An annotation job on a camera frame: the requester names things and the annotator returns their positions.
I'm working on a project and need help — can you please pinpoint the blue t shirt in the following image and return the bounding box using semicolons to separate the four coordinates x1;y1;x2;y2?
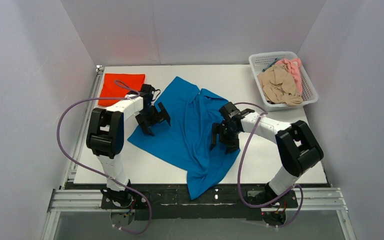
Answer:
127;76;240;200

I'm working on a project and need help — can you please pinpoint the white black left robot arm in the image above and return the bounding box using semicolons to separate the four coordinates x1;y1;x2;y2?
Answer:
86;91;171;207

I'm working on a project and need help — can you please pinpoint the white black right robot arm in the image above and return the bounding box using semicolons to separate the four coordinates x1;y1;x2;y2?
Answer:
209;109;324;200

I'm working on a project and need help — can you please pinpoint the folded orange t shirt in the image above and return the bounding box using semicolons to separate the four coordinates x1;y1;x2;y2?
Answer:
99;73;146;98

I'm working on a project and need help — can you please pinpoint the beige t shirt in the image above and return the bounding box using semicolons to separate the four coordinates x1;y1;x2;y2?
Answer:
257;64;303;107

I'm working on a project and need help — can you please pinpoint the white plastic laundry basket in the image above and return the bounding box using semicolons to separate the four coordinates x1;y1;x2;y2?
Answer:
248;51;319;112

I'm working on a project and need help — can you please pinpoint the pink t shirt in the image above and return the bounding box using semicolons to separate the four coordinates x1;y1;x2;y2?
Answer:
275;57;303;94

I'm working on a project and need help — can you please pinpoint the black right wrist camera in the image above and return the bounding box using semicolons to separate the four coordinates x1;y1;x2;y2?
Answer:
219;102;255;122

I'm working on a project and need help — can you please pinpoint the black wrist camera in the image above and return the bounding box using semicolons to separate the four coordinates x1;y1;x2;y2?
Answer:
140;84;161;102
219;102;255;122

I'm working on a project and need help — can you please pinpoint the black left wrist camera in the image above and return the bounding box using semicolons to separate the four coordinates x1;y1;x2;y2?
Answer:
140;84;161;102

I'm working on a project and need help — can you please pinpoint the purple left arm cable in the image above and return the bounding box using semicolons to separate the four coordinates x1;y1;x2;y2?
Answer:
56;79;153;235

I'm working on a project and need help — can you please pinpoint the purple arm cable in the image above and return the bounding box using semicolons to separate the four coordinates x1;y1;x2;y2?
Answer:
56;79;153;235
233;101;304;229

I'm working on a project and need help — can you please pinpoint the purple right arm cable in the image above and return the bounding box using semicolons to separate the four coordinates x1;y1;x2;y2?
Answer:
233;101;304;229

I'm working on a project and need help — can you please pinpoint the aluminium frame rail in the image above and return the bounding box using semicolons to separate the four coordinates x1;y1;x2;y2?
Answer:
41;187;356;240

